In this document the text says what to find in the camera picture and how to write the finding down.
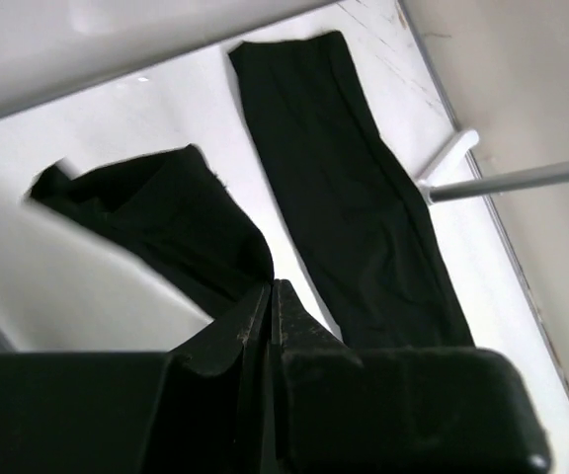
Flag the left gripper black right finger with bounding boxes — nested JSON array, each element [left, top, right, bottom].
[[270, 279, 357, 473]]

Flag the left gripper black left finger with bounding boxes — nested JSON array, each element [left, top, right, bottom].
[[165, 284, 271, 473]]

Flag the black trousers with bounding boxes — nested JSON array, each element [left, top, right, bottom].
[[29, 31, 473, 349]]

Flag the white and silver clothes rack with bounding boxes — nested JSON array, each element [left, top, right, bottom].
[[417, 128, 569, 204]]

